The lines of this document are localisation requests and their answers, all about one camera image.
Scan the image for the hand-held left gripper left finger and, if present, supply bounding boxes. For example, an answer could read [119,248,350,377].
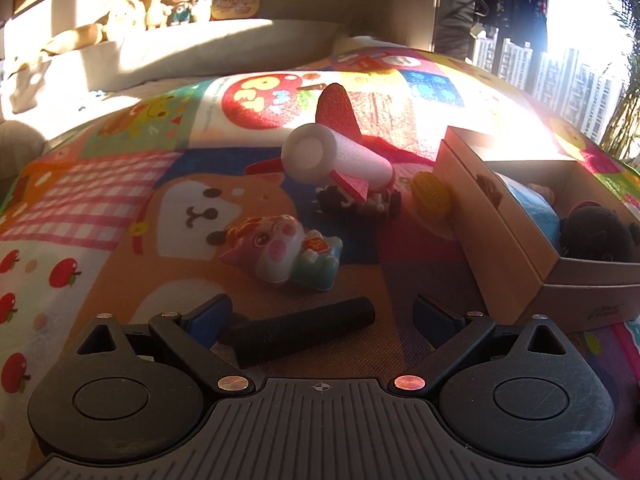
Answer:
[75,294,255,396]

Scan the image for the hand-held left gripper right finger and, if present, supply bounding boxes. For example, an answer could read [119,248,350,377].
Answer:
[389,295,571,395]

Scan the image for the black foam cylinder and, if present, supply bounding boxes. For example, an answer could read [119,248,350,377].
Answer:
[231,296,377,368]

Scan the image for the cardboard box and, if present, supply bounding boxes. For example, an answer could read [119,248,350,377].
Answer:
[432,125,640,333]

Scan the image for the blue and white tissue packet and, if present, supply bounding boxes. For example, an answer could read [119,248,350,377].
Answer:
[502,172,563,255]

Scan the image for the black plush toy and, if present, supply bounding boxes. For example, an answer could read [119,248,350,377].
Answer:
[557,201,640,263]

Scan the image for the pink pig figurine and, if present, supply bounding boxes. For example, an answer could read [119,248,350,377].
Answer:
[219,214,344,292]

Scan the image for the yellow orange round toy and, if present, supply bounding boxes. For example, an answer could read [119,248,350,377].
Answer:
[410,170,454,223]

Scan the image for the small dark toy car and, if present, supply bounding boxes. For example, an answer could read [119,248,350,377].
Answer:
[317,185,402,219]

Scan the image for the colourful cartoon printed mat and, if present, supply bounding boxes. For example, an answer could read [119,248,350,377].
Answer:
[0,45,640,480]

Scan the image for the white foam plane red fins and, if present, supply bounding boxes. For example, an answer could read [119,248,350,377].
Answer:
[244,82,396,205]

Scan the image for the beige sofa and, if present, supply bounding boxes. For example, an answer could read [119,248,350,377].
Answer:
[0,15,351,181]

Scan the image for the green palm plant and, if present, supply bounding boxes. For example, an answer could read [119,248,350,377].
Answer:
[597,0,640,162]

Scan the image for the white plush toy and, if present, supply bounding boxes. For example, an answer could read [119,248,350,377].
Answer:
[4,52,52,114]

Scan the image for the yellowish plush toy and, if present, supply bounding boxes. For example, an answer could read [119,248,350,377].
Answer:
[102,0,146,43]

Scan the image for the tan lying plush toy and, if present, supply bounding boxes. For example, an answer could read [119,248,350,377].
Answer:
[40,22,107,57]

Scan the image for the cream bear plush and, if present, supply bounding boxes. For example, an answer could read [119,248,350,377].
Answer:
[137,0,172,31]

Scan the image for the doll with brown hair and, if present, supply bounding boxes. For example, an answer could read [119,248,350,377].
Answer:
[167,0,198,27]

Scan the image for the red printed card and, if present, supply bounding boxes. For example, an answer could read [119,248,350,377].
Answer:
[210,0,262,21]

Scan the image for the hanging dark clothes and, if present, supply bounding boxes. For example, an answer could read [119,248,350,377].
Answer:
[477,0,551,55]

